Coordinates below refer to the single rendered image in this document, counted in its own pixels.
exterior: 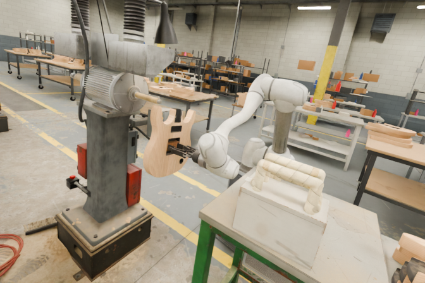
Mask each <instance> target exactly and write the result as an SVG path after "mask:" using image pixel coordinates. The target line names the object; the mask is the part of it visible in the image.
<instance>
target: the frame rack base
mask: <svg viewBox="0 0 425 283"><path fill-rule="evenodd" d="M308 193H309V192H306V191H304V190H301V189H298V188H296V187H293V186H290V185H288V184H285V183H282V182H280V181H277V180H275V179H272V178H269V181H268V182H267V183H265V182H263V186H262V190H261V192H256V191H254V190H253V189H252V186H251V184H250V182H248V181H246V182H244V184H243V185H241V187H240V191H239V194H238V200H237V205H236V209H235V215H234V219H233V225H232V228H233V229H234V230H236V231H238V232H241V233H242V234H244V235H246V236H248V237H249V238H251V239H253V240H255V241H257V242H258V243H261V244H263V245H264V246H266V247H268V248H270V249H271V250H273V251H275V252H277V253H279V254H281V255H283V256H284V257H286V258H288V259H290V260H291V261H293V262H295V263H298V264H299V265H301V266H303V267H305V268H306V269H308V270H311V269H312V266H313V263H314V260H315V258H316V255H317V251H318V249H319V245H320V243H321V240H322V238H323V234H324V231H325V229H326V226H327V221H328V209H329V200H327V199H325V198H323V199H322V204H321V210H320V211H319V212H318V213H315V214H314V215H309V214H307V213H306V212H304V206H305V203H306V199H307V195H308Z"/></svg>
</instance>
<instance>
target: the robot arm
mask: <svg viewBox="0 0 425 283"><path fill-rule="evenodd" d="M307 94H308V89H307V88H306V86H304V85H303V84H301V83H298V82H296V81H291V80H285V79H276V78H272V77H271V76H270V75H269V74H266V73H264V74H261V75H259V76H258V77H257V78H256V79H255V80H254V82H253V83H252V84H251V86H250V88H249V91H248V94H247V97H246V100H245V104H244V107H243V109H242V111H241V112H239V113H238V114H236V115H234V116H232V117H231V118H229V119H227V120H226V121H224V122H223V123H222V124H221V125H220V126H219V128H218V129H217V130H216V131H214V132H210V133H205V134H203V135H202V136H201V137H200V138H199V141H198V149H196V148H193V147H191V146H188V145H187V146H186V145H182V144H180V143H178V144H177V148H175V147H174V146H172V145H169V144H168V150H170V151H171V153H173V154H175V155H178V156H180V157H183V158H184V159H186V157H188V158H192V160H193V162H195V163H197V164H198V165H199V166H201V167H203V168H205V169H207V170H209V171H211V172H212V173H213V174H215V175H217V176H219V177H222V178H226V179H234V178H235V177H236V176H237V174H238V172H239V171H242V172H244V173H247V172H249V171H250V170H251V169H252V168H253V167H255V166H256V167H257V163H258V162H259V161H260V160H261V159H264V158H265V155H266V154H267V153H272V154H276V155H279V156H282V157H285V158H288V159H291V160H294V161H295V158H294V157H293V155H291V154H290V151H289V149H288V148H287V143H288V136H289V132H290V126H291V122H292V115H293V111H294V110H295V109H296V107H297V106H301V105H303V104H304V103H305V102H306V100H307ZM263 100H272V101H273V103H274V106H275V108H276V115H275V122H274V133H273V144H272V145H271V146H270V147H269V148H268V147H267V146H265V143H264V142H263V141H262V140H261V139H260V138H251V139H250V140H249V141H248V142H247V143H246V144H245V147H244V150H243V154H242V161H240V160H238V161H235V160H233V159H231V158H230V156H228V155H227V151H228V144H229V141H228V134H229V132H230V131H231V130H232V129H233V128H235V127H237V126H239V125H241V124H242V123H244V122H246V121H247V120H248V119H249V118H250V117H251V116H252V115H253V113H254V112H255V110H256V109H257V108H258V107H259V105H260V104H261V103H262V101H263Z"/></svg>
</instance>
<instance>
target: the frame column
mask: <svg viewBox="0 0 425 283"><path fill-rule="evenodd" d="M83 109H84V108H83ZM84 111H85V113H86V115H87V189H88V190H89V191H90V197H89V196H88V195H87V200H86V202H85V204H84V206H83V209H84V210H85V211H86V212H87V213H88V214H89V215H90V216H91V217H93V218H94V219H95V220H96V221H97V222H98V223H103V222H105V221H106V220H108V219H110V218H112V217H114V216H115V215H118V214H120V213H121V212H123V211H125V210H127V209H129V207H128V205H127V201H126V175H127V161H128V134H129V119H130V116H122V117H112V118H105V117H102V116H100V115H98V114H96V113H94V112H91V111H89V110H86V109H84Z"/></svg>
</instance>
